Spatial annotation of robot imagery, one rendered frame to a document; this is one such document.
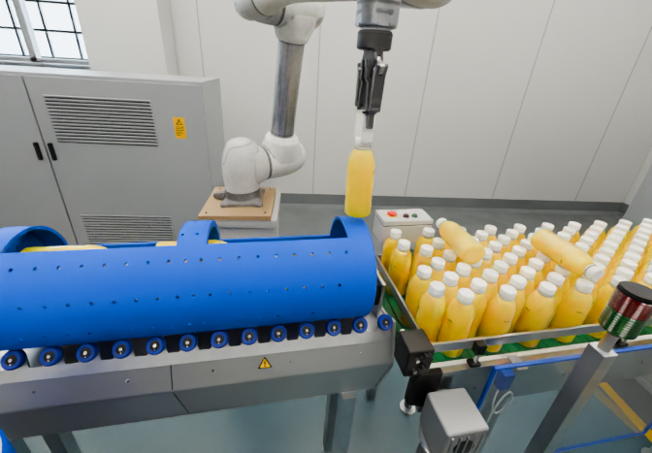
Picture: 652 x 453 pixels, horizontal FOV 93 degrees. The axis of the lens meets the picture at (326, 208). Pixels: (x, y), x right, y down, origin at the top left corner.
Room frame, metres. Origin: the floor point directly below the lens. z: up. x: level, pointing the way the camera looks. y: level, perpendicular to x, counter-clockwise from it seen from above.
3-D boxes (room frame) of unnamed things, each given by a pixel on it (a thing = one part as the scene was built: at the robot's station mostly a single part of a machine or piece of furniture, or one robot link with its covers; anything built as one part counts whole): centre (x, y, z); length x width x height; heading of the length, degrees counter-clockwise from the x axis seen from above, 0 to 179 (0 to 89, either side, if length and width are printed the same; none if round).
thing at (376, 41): (0.76, -0.08, 1.64); 0.08 x 0.07 x 0.09; 14
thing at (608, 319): (0.49, -0.62, 1.18); 0.06 x 0.06 x 0.05
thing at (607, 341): (0.49, -0.62, 1.18); 0.06 x 0.06 x 0.16
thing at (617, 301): (0.49, -0.62, 1.23); 0.06 x 0.06 x 0.04
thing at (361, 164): (0.76, -0.08, 1.35); 0.07 x 0.07 x 0.19
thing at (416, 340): (0.58, -0.25, 0.95); 0.10 x 0.07 x 0.10; 12
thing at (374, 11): (0.76, -0.08, 1.71); 0.09 x 0.09 x 0.06
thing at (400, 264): (0.88, -0.26, 0.99); 0.07 x 0.07 x 0.19
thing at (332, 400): (0.82, -0.08, 0.31); 0.06 x 0.06 x 0.63; 12
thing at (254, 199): (1.30, 0.40, 1.05); 0.22 x 0.18 x 0.06; 98
